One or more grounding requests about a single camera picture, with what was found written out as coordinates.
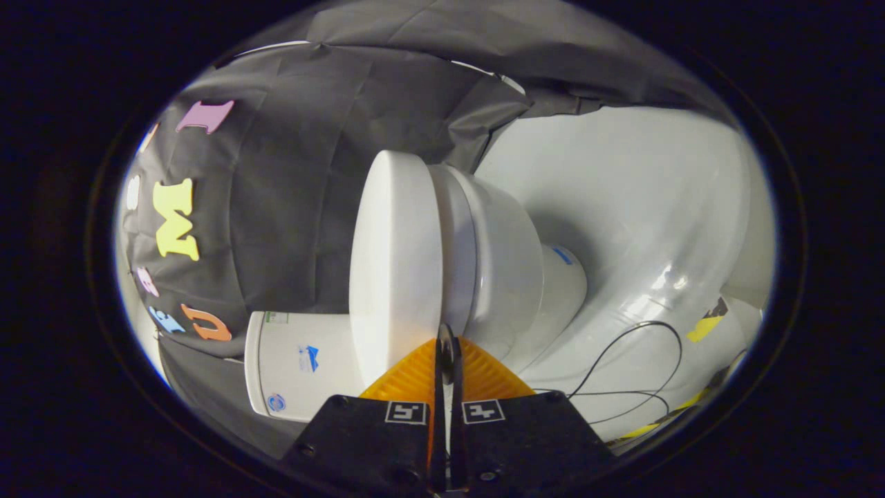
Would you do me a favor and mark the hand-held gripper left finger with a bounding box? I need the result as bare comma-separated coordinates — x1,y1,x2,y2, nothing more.
280,337,444,498

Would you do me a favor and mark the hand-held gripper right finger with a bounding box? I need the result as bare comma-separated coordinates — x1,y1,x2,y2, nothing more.
441,324,616,498

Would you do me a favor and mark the white toilet lid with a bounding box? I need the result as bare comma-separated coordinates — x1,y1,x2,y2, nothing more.
348,150,445,388

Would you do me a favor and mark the yellow floor tape strip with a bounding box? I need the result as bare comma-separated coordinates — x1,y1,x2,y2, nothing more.
612,389,709,441

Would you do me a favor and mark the yellow black floor tape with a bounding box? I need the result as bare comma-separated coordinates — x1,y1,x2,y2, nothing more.
686,297,729,344

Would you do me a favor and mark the black backdrop cloth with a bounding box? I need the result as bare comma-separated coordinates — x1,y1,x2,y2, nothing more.
119,0,727,459

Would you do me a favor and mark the thin black cable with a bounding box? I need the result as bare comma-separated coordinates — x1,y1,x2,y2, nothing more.
531,320,684,426

